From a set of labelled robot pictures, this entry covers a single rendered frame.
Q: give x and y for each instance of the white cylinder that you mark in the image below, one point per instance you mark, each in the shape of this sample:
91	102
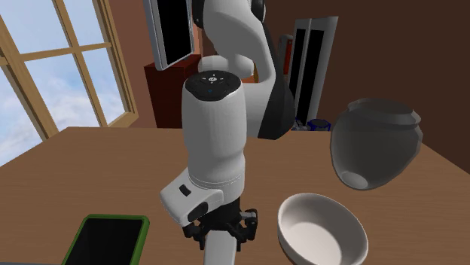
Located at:
219	251

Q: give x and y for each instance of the dark grey round vase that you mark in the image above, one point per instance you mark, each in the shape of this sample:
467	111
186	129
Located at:
371	146

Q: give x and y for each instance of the green-edged black tablet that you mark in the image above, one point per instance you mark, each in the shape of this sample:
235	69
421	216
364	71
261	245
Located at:
104	242

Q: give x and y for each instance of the wooden-framed window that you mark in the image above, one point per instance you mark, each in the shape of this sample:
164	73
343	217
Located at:
66	51

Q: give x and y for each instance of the white bowl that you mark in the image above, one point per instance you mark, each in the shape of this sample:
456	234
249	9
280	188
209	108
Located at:
319	235

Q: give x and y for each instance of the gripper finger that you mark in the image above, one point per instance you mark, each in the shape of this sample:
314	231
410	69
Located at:
194	231
246	227

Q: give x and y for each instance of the grey-framed black double door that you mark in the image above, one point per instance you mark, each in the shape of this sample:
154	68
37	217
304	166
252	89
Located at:
312	69

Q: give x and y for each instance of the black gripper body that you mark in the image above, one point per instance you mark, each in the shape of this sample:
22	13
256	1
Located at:
224	216

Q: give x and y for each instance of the grey-framed black screen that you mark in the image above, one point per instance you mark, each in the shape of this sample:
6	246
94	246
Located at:
172	33

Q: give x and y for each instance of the dark blue round pot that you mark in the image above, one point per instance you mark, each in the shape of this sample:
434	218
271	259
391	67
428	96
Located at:
318	124

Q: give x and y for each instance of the brown wooden table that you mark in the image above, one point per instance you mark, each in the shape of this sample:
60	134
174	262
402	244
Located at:
110	172

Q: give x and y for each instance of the dark red cabinet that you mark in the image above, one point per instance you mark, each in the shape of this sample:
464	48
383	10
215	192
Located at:
165	99

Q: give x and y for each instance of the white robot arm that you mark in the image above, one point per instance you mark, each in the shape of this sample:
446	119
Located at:
213	139

